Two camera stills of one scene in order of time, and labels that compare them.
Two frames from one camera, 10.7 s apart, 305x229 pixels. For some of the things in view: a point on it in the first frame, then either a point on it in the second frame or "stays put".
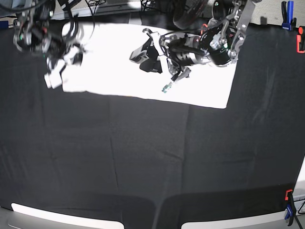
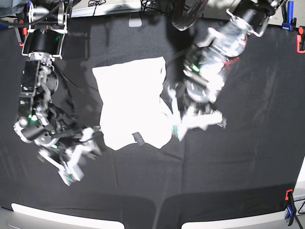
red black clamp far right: x=300 y=40 stays put
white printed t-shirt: x=106 y=67 to x=133 y=111
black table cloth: x=155 y=163 stays put
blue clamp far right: x=289 y=22 stays put
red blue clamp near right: x=290 y=208 stays put
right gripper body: x=176 y=71 to x=189 y=118
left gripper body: x=60 y=51 to x=71 y=149
